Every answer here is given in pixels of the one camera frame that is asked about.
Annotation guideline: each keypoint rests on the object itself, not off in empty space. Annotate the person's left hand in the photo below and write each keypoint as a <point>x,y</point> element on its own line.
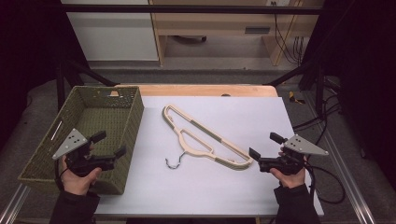
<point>77,183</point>

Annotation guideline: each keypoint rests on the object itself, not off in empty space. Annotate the black curtain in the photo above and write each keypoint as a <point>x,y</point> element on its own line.
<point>28,46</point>
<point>364,62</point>

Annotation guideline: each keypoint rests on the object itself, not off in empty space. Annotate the black metal stand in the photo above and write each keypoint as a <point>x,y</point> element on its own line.
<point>60,84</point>
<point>318,84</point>

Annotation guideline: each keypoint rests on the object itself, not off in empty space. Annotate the light wooden desk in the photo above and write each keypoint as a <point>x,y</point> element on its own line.
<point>218,21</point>

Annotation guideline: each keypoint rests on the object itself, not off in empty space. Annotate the white table cover sheet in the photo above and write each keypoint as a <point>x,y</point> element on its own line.
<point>249,124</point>

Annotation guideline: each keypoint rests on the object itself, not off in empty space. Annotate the beige clothes hanger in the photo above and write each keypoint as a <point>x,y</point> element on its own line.
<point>205,130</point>

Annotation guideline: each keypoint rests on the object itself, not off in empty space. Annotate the green woven basket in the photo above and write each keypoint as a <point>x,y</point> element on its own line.
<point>102,118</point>

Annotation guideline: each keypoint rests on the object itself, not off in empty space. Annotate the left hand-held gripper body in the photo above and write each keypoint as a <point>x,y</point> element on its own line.
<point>71,143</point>

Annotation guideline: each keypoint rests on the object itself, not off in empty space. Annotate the yellow and black tool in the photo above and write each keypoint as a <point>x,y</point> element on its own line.
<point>292,97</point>

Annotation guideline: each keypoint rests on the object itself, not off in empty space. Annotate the white tag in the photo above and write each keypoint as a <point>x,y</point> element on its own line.
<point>56,130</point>

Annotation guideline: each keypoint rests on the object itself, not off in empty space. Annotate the aluminium rail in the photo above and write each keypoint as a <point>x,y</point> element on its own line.
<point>345,174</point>
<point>14,203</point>

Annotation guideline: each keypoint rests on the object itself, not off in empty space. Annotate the black horizontal frame bar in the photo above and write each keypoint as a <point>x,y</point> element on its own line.
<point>186,9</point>

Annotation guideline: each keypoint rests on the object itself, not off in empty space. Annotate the person's right hand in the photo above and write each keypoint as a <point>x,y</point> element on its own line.
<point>291,181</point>

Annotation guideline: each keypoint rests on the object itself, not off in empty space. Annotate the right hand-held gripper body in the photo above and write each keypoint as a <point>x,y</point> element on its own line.
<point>303,146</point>

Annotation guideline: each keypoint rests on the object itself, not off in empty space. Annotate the white cabinet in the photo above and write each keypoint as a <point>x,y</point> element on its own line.
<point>115,37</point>

